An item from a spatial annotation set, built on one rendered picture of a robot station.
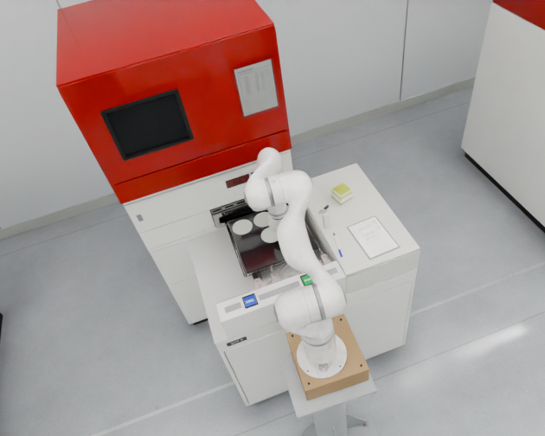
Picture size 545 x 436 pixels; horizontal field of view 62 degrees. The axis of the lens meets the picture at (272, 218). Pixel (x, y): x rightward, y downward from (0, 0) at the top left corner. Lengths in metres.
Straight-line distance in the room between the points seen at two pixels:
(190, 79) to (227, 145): 0.35
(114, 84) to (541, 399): 2.54
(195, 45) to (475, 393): 2.22
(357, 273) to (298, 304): 0.58
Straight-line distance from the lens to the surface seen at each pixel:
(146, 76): 1.77
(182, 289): 2.68
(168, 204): 2.20
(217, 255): 2.27
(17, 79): 3.51
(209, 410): 2.80
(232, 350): 2.09
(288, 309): 1.43
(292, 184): 1.46
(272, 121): 1.99
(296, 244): 1.44
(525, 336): 3.05
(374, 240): 2.04
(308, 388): 1.76
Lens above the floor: 2.55
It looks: 47 degrees down
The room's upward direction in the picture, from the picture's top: 12 degrees counter-clockwise
